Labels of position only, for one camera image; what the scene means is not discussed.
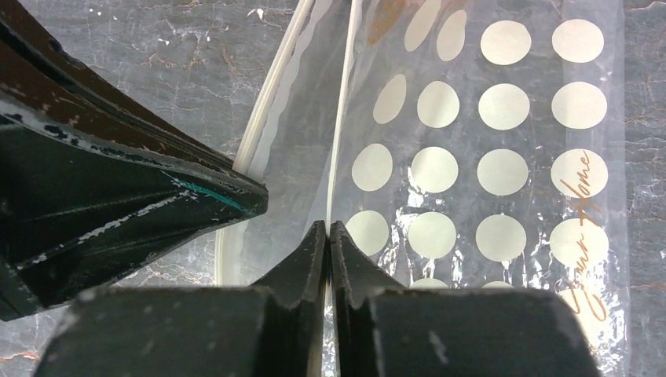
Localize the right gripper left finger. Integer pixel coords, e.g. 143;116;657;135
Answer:
35;221;327;376

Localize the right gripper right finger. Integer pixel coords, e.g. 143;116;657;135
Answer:
329;221;598;376

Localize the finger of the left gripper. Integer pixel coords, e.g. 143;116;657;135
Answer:
1;1;268;321

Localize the clear polka-dot zip bag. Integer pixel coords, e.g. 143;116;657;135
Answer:
214;1;629;376

